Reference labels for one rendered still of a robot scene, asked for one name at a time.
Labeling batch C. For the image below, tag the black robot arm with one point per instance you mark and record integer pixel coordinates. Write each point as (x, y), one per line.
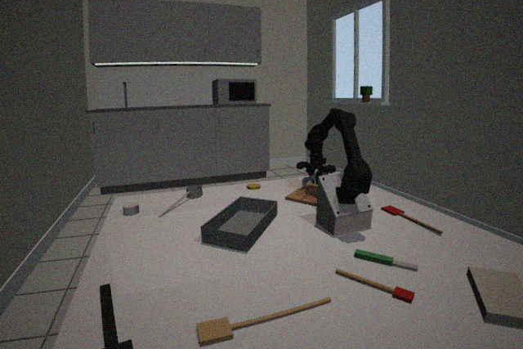
(357, 175)

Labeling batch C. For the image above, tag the red spatula with wooden handle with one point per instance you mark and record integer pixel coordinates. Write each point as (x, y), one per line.
(394, 211)

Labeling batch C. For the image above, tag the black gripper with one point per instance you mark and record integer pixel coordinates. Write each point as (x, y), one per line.
(316, 163)

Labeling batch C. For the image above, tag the black spatula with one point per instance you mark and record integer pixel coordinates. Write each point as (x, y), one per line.
(109, 326)

